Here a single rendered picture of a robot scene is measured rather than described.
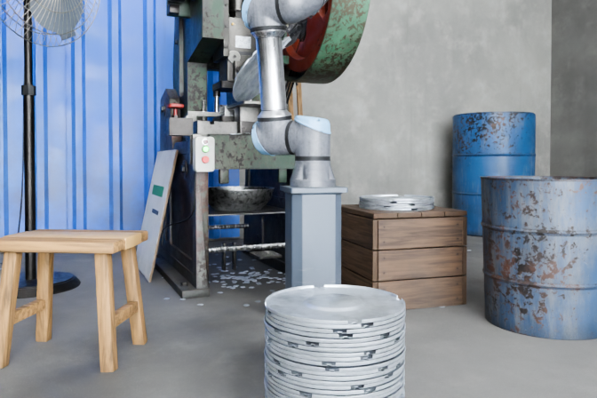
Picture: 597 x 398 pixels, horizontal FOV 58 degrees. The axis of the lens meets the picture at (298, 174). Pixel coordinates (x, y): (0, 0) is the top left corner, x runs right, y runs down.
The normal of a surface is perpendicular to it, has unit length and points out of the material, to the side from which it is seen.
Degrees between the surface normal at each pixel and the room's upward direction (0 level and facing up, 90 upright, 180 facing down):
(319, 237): 90
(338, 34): 128
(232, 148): 90
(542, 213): 92
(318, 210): 90
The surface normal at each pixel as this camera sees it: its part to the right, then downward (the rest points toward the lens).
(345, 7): 0.37, 0.40
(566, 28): -0.91, 0.01
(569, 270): -0.12, 0.06
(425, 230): 0.29, 0.02
